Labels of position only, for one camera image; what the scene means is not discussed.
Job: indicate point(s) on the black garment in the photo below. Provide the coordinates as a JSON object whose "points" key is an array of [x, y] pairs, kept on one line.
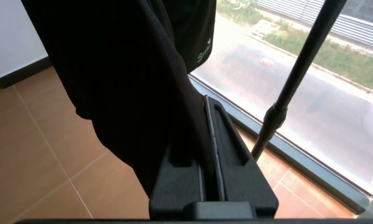
{"points": [[127, 77]]}

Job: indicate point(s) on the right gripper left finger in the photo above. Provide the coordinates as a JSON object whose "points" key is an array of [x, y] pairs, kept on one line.
{"points": [[177, 186]]}

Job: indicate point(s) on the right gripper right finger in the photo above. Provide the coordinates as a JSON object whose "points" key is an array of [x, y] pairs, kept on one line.
{"points": [[245, 186]]}

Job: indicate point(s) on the black clothes rack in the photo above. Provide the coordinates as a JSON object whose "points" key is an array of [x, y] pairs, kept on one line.
{"points": [[301, 62]]}

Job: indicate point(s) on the window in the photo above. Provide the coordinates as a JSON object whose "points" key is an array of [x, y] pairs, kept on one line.
{"points": [[329, 109]]}

